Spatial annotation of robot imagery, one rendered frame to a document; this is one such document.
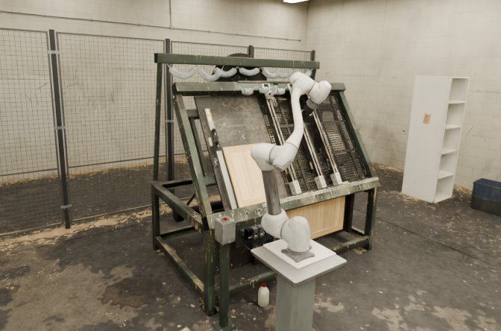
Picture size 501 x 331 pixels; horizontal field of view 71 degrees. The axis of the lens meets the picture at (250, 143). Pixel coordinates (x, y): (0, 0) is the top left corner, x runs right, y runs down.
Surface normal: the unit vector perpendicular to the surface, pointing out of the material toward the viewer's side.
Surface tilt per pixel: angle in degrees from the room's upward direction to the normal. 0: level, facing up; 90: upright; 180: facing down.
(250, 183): 58
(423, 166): 90
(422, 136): 90
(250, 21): 90
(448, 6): 90
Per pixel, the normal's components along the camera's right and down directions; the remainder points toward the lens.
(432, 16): -0.82, 0.09
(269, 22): 0.58, 0.18
